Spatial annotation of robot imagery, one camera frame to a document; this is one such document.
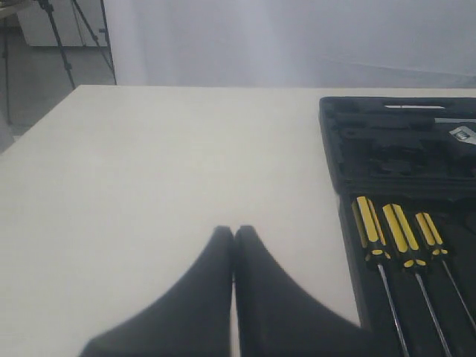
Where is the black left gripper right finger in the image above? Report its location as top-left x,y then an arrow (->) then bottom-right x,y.
234,225 -> 372,356

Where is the small yellow black screwdriver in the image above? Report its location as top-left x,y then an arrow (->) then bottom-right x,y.
415,212 -> 475,330

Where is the medium yellow black screwdriver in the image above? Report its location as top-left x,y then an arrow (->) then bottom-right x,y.
382,203 -> 452,356

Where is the black plastic tool case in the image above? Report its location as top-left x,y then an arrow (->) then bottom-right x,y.
319,96 -> 475,356

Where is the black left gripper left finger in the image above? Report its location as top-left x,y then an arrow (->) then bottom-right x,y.
81,226 -> 234,356

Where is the white backdrop curtain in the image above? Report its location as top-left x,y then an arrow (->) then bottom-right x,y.
105,1 -> 475,88

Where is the black tripod stand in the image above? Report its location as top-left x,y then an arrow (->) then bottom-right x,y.
0,0 -> 118,126

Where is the large yellow black screwdriver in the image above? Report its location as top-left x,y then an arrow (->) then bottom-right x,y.
352,196 -> 410,356

